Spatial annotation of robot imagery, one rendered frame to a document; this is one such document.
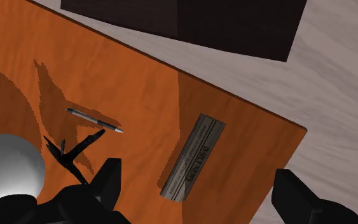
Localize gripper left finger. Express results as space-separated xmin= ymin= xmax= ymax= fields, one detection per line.
xmin=0 ymin=157 xmax=132 ymax=224

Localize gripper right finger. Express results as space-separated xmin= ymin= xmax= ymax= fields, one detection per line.
xmin=271 ymin=168 xmax=358 ymax=224

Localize black folding multi-tool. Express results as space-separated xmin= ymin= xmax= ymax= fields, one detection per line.
xmin=43 ymin=129 xmax=106 ymax=186

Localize grey and black pen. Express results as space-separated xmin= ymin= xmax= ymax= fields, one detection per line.
xmin=65 ymin=107 xmax=125 ymax=134

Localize grey book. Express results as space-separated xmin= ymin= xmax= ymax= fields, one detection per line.
xmin=160 ymin=113 xmax=227 ymax=203

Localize white round object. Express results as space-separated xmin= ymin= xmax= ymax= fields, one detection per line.
xmin=0 ymin=133 xmax=46 ymax=215

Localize orange wooden desk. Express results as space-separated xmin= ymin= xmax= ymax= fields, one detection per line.
xmin=0 ymin=0 xmax=308 ymax=224

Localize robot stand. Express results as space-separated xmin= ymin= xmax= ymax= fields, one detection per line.
xmin=60 ymin=0 xmax=308 ymax=63

